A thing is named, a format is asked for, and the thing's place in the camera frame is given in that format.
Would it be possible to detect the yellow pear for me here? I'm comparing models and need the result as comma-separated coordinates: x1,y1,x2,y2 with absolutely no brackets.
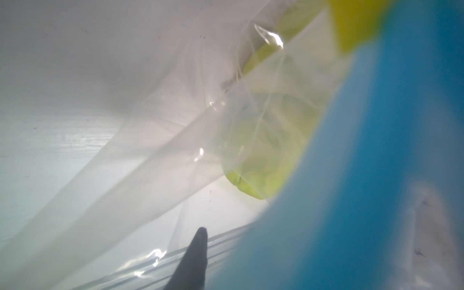
391,183,464,290

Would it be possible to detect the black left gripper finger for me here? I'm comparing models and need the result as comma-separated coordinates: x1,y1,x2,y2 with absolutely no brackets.
164,227,208,290

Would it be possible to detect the aluminium mounting rail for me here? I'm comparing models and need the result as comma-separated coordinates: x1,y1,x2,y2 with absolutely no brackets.
75,225,249,290

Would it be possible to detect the green pear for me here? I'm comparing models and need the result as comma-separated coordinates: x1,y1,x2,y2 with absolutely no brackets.
242,0,325,74
224,94,322,200

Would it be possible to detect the clear zip-top bag blue seal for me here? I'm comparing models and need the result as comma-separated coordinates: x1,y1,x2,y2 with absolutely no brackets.
1,1,464,290

